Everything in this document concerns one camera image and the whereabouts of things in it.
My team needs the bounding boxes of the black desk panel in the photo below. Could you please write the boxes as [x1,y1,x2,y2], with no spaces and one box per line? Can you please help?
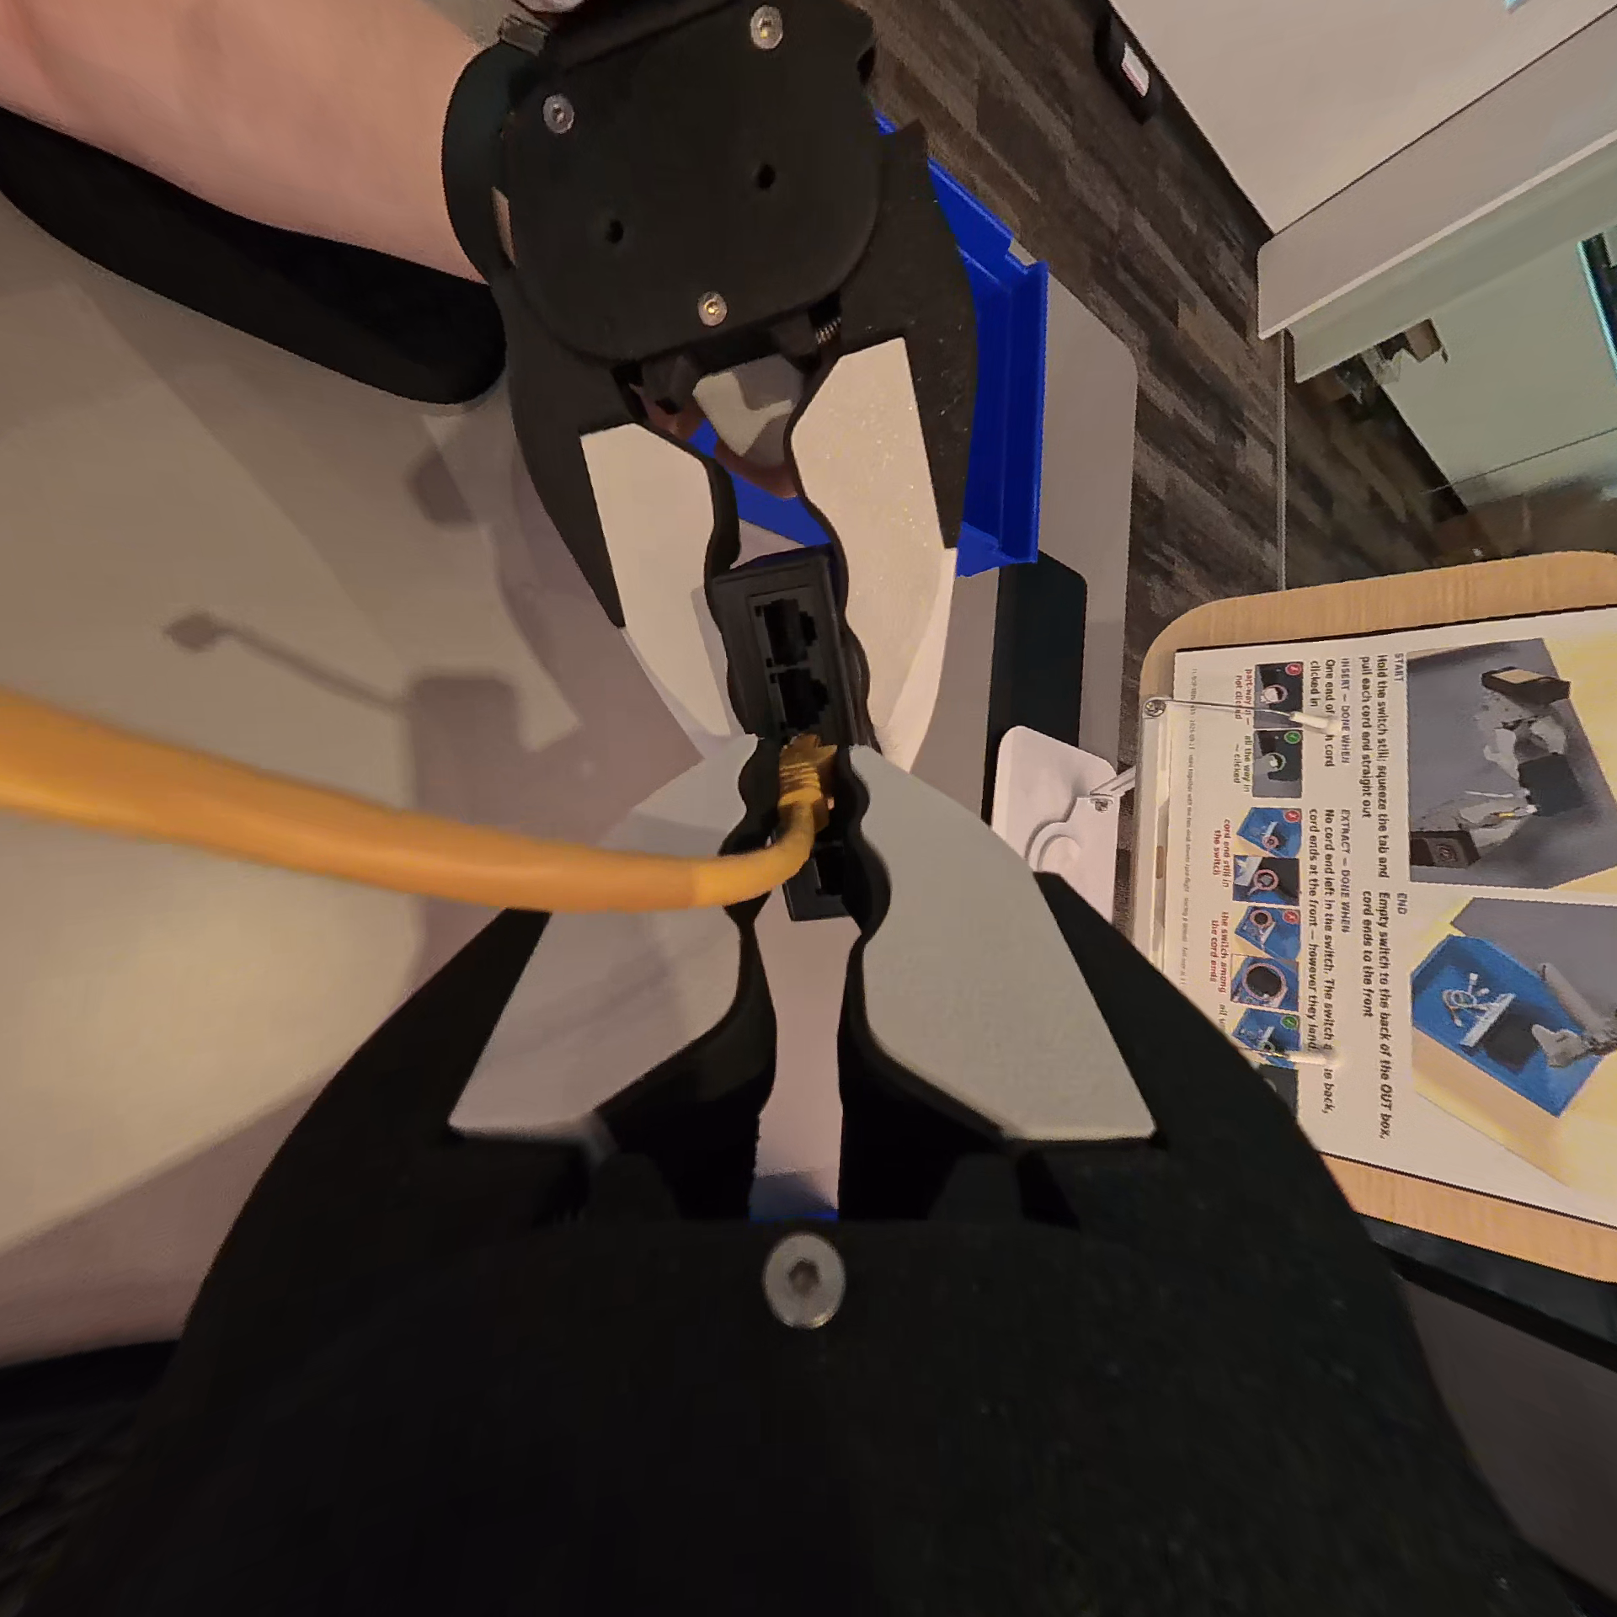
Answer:
[987,554,1092,821]

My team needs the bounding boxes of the white board stand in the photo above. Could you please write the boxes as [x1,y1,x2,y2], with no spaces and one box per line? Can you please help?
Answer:
[990,723,1149,926]

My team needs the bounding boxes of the person's left forearm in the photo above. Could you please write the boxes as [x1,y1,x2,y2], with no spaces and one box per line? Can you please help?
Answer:
[0,0,539,287]

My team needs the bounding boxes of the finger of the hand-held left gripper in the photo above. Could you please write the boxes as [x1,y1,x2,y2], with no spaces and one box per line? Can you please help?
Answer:
[791,334,967,764]
[575,425,751,764]

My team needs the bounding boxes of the yellow ethernet cable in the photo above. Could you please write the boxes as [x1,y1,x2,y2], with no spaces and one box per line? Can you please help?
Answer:
[0,683,844,917]

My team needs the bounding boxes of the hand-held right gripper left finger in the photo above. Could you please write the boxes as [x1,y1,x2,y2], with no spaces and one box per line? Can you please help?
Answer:
[448,739,780,1221]

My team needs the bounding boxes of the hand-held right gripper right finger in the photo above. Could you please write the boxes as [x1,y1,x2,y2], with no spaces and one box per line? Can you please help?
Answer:
[833,745,1160,1221]

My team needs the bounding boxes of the black network switch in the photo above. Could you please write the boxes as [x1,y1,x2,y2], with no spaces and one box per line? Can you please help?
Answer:
[703,547,879,926]

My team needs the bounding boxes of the instruction sheet board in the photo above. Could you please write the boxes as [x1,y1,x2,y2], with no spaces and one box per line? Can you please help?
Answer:
[1130,551,1617,1288]

